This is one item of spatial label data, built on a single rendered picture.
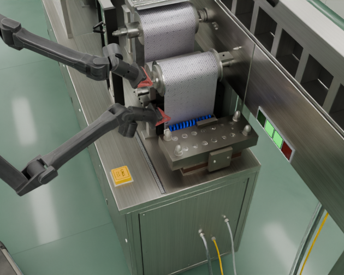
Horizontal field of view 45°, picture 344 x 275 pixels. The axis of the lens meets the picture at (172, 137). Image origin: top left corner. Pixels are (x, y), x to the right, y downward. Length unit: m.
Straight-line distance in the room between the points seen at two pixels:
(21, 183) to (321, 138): 1.01
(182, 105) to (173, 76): 0.16
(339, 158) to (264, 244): 1.45
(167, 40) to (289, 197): 1.55
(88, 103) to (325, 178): 1.22
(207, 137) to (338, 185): 0.62
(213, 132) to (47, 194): 1.50
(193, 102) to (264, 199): 1.29
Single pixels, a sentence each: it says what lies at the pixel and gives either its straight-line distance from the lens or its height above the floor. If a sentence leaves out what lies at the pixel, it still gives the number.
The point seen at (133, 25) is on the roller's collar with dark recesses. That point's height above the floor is 1.36.
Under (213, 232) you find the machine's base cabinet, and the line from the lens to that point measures 2.19.
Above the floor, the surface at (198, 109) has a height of 1.08.
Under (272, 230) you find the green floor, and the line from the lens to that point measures 2.76.
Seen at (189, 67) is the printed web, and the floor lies 1.30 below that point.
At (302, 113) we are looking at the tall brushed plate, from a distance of 1.43.
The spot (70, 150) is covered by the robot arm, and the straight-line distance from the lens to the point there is 1.55.
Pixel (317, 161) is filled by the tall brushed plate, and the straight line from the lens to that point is 1.43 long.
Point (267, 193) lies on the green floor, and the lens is 2.92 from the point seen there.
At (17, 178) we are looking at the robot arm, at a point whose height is 1.18.
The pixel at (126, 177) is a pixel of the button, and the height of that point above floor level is 0.92.
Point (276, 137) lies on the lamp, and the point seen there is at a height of 1.19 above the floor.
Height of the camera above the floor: 2.31
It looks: 47 degrees down
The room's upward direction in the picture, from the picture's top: 1 degrees clockwise
